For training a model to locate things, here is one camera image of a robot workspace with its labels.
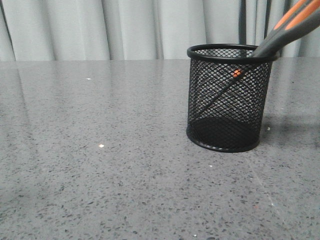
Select black mesh metal bucket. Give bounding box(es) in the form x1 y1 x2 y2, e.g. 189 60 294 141
186 43 279 153

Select grey orange handled scissors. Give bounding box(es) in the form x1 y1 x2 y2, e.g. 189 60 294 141
187 0 320 118

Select grey pleated curtain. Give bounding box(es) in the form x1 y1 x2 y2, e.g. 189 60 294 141
0 0 320 62

